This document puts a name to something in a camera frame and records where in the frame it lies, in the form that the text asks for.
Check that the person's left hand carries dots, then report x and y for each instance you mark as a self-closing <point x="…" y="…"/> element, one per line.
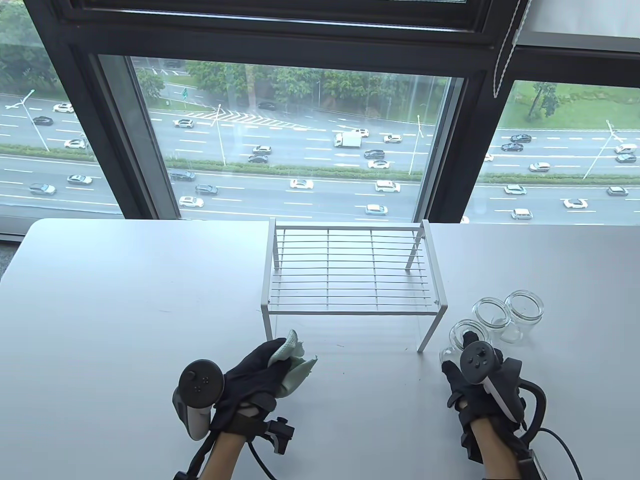
<point x="250" y="380"/>

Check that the person's right hand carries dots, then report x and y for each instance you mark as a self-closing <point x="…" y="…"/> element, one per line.
<point x="462" y="395"/>

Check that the black grey hand controller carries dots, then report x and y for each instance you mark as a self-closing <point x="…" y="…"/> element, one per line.
<point x="480" y="362"/>
<point x="200" y="382"/>

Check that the light green fish scale cloth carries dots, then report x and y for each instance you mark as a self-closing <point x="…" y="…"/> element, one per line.
<point x="297" y="372"/>

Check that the clear glass jar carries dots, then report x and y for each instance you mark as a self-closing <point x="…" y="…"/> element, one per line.
<point x="452" y="345"/>
<point x="522" y="312"/>
<point x="492" y="312"/>

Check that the person's right forearm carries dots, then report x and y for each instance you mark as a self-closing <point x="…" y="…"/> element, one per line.
<point x="492" y="450"/>

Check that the person's left forearm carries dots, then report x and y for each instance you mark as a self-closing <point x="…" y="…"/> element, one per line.
<point x="222" y="460"/>

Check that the white roller blind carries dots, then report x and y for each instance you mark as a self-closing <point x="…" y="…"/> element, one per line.
<point x="575" y="17"/>

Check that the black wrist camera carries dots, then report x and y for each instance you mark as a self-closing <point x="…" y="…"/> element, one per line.
<point x="470" y="445"/>
<point x="280" y="432"/>

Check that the black window frame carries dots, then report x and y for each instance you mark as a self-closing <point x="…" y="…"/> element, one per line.
<point x="280" y="45"/>

